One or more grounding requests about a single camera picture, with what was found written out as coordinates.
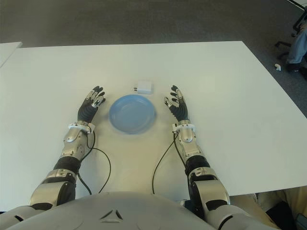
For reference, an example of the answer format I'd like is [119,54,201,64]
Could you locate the blue round plate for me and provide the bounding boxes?
[109,94,158,135]

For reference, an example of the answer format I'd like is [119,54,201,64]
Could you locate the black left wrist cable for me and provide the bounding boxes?
[79,128,111,195]

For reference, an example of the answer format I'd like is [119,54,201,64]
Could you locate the person in blue jeans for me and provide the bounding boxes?
[285,30,307,72]

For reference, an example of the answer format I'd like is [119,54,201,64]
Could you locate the white side table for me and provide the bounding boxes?
[0,42,23,68]

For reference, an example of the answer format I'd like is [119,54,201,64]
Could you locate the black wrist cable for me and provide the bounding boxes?
[79,128,111,195]
[152,131,179,195]

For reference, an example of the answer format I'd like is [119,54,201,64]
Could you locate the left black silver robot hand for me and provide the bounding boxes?
[77,85,107,124]

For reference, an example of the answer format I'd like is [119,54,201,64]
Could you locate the white charger plug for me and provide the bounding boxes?
[133,80,154,95]

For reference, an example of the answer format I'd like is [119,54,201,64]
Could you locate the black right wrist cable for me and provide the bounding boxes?
[152,131,179,195]

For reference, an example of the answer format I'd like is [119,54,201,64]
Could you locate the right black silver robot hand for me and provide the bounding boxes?
[164,84,191,123]

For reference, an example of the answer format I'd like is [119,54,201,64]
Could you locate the grey robot torso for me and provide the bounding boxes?
[14,191,240,230]

